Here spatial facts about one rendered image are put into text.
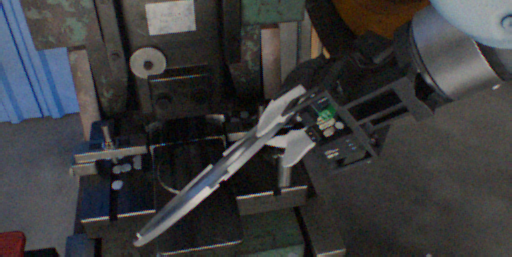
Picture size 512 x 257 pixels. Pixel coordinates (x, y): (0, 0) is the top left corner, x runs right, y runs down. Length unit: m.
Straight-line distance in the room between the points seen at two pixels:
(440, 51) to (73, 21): 0.47
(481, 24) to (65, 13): 0.53
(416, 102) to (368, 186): 1.55
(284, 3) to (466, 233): 1.38
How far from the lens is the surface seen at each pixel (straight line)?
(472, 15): 0.18
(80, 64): 1.11
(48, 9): 0.62
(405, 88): 0.31
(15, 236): 0.82
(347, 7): 0.84
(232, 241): 0.69
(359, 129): 0.33
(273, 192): 0.87
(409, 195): 1.87
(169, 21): 0.66
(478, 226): 1.87
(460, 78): 0.31
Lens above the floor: 1.35
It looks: 39 degrees down
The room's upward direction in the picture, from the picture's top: straight up
